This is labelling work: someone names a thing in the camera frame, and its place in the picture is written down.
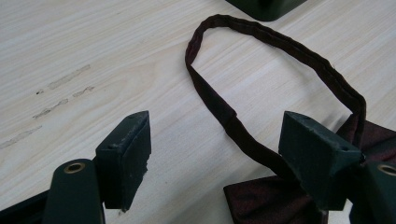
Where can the black metal hook rack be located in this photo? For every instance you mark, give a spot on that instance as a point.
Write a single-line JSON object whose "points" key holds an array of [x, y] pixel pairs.
{"points": [[267, 8]]}

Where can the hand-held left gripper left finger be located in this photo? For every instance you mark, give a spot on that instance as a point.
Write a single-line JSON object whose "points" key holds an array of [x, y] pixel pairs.
{"points": [[124, 158]]}

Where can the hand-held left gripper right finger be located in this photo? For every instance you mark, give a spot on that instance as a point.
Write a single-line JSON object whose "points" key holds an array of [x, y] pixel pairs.
{"points": [[314, 161]]}

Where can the dark maroon bow tie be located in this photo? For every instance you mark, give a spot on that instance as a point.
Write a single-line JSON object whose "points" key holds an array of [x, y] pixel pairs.
{"points": [[214, 99]]}

